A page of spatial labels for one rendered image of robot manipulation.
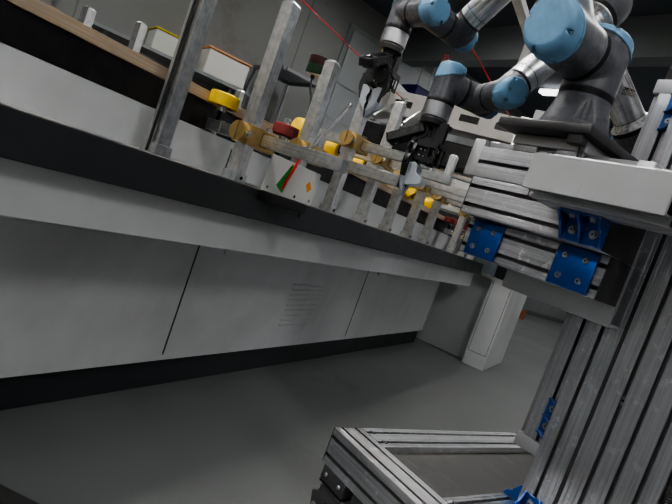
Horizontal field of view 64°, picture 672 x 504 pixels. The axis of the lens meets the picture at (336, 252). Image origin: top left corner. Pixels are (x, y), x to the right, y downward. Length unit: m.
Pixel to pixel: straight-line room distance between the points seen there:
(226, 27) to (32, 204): 5.80
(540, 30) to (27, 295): 1.23
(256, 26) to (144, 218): 5.80
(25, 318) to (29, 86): 0.52
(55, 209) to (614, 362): 1.14
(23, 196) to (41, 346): 0.51
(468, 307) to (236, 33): 4.25
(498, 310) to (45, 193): 3.26
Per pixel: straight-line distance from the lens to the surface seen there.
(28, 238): 1.35
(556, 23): 1.21
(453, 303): 4.12
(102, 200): 1.16
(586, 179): 1.04
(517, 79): 1.41
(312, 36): 7.29
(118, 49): 1.35
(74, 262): 1.43
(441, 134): 1.46
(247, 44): 6.86
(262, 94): 1.38
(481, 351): 3.96
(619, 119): 1.81
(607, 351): 1.30
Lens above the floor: 0.72
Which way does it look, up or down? 4 degrees down
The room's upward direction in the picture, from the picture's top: 20 degrees clockwise
